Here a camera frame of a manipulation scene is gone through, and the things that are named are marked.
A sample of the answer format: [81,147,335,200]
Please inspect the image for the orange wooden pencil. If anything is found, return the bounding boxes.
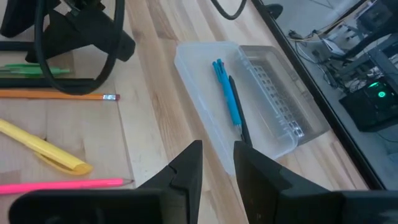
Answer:
[0,89,121,101]

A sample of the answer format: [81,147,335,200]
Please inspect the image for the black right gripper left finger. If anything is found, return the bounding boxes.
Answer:
[9,139,203,224]

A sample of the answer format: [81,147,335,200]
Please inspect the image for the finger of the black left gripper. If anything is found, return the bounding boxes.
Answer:
[0,0,62,38]
[25,9,136,63]

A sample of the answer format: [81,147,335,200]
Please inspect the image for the pink pencil blue eraser cap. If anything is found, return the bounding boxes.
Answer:
[0,177,135,196]

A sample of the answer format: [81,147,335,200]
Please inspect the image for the blue multicolour pen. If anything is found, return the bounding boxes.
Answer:
[211,58,243,129]

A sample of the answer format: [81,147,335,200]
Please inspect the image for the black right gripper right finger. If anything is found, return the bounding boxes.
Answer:
[233,141,398,224]

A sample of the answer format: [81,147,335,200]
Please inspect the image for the thin black pen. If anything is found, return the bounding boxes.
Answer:
[228,75,253,147]

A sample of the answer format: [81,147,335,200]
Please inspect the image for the black metal table frame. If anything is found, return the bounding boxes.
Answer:
[251,0,386,191]

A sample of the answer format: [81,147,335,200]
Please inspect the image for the black hanging cable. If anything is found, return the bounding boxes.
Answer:
[210,0,248,21]

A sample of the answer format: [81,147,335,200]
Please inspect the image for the green mechanical pencil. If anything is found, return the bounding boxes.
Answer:
[0,63,71,78]

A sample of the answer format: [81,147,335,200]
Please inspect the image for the black computer green light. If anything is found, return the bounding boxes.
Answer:
[338,77,398,133]

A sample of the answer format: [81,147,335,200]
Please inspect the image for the short yellow highlighter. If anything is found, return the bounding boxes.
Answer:
[0,118,94,175]

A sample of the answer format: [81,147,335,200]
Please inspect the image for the translucent plastic supply box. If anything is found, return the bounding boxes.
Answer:
[173,41,331,177]

